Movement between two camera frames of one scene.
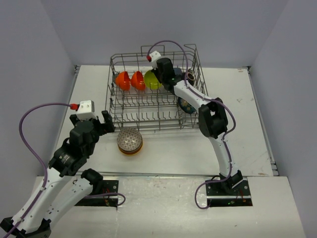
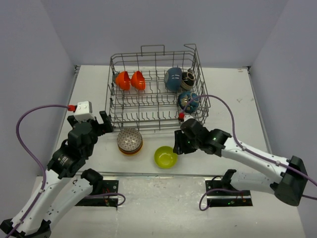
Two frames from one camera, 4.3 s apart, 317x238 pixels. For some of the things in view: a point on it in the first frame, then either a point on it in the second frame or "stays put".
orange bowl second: [137, 82] stays put
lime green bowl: [150, 81] -> [165, 157]
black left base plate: [103, 187] stays put
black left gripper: [106, 127] stays put
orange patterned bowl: [130, 154] stays put
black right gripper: [156, 72] -> [180, 147]
